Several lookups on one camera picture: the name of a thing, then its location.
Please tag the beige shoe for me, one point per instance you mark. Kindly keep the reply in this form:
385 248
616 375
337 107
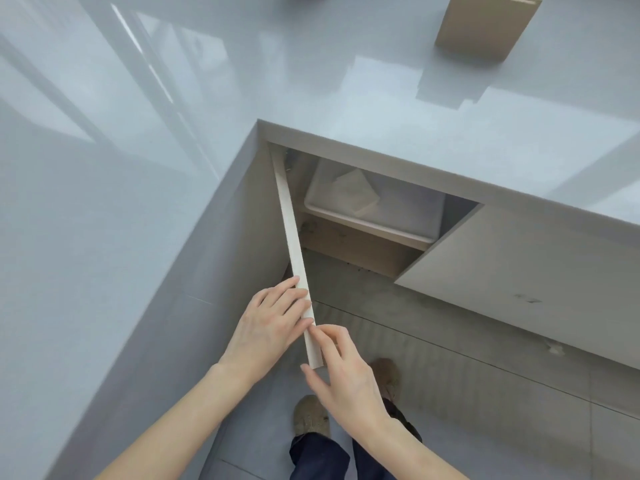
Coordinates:
311 417
387 377

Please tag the white paper bag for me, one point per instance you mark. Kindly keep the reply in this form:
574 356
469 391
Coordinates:
357 192

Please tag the person's right forearm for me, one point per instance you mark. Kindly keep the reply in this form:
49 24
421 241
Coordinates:
405 454

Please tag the grey cabinet door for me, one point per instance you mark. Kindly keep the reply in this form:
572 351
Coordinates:
525 264

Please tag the white cabinet door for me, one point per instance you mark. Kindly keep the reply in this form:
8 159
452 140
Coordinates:
292 229

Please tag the white plastic bin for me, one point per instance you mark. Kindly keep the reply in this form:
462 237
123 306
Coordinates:
400 209

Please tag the person's right hand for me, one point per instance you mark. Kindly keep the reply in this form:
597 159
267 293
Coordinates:
352 389

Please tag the person's left little finger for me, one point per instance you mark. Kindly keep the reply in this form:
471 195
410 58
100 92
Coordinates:
280 286

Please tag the person's right thumb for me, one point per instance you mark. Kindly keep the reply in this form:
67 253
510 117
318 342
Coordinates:
315 380

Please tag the beige cardboard box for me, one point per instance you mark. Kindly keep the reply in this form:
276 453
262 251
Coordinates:
482 24

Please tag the wooden cabinet shelf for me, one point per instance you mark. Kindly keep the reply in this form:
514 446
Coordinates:
355 249

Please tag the person's left forearm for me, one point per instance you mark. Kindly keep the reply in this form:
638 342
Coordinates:
170 429

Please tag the dark blue trousers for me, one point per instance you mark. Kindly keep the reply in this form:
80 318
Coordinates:
320 457

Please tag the person's right middle finger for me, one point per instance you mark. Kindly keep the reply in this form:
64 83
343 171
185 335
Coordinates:
340 333

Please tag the small white debris scrap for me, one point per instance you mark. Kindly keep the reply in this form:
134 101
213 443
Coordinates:
556 350

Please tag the person's left hand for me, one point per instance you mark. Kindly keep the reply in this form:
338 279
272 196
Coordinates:
260 334

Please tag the person's left middle finger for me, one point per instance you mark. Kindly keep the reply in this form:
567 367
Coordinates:
300 310

